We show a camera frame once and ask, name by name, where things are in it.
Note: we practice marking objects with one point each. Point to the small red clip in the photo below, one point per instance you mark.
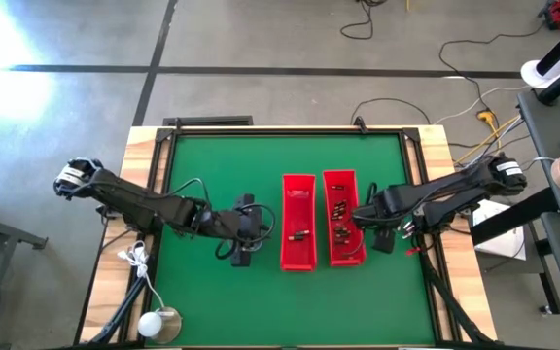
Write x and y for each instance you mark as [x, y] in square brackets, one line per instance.
[412, 251]

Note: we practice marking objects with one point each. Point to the black diagonal beam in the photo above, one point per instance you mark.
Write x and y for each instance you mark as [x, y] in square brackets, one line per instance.
[513, 216]

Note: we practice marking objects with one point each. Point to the black camera mount strut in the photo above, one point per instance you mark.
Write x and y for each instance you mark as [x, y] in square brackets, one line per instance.
[124, 306]
[455, 311]

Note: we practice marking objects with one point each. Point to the small cylindrical battery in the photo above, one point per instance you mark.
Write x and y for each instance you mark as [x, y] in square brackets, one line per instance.
[340, 230]
[343, 236]
[336, 217]
[409, 234]
[408, 226]
[338, 209]

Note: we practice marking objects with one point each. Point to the black table frame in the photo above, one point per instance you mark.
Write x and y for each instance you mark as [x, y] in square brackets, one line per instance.
[285, 131]

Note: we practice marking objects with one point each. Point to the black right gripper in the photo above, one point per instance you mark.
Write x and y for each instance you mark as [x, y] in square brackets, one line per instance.
[382, 209]

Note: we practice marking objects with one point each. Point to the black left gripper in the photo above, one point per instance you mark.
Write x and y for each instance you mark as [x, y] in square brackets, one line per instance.
[248, 226]

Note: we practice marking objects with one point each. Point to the white black cylinder stand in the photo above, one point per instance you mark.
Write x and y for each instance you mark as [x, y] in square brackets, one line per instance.
[542, 73]

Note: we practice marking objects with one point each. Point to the white round lamp ball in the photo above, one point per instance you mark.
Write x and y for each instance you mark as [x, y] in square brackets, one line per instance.
[149, 325]

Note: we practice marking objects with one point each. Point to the grey side table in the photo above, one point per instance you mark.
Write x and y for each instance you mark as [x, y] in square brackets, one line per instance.
[537, 116]

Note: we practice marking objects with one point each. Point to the white box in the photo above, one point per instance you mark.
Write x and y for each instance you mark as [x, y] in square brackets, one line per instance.
[499, 240]

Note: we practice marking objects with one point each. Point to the round metal base disc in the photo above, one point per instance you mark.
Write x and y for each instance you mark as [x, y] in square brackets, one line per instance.
[170, 323]

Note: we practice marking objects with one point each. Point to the green table mat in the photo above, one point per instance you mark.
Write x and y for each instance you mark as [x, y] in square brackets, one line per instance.
[241, 301]

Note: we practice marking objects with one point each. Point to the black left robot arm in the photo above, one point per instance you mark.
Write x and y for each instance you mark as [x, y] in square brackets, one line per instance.
[129, 199]

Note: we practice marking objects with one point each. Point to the long red plastic bin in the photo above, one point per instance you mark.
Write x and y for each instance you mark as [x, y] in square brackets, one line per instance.
[298, 209]
[353, 185]

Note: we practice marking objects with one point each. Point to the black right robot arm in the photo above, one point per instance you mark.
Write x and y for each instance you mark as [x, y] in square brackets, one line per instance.
[455, 187]

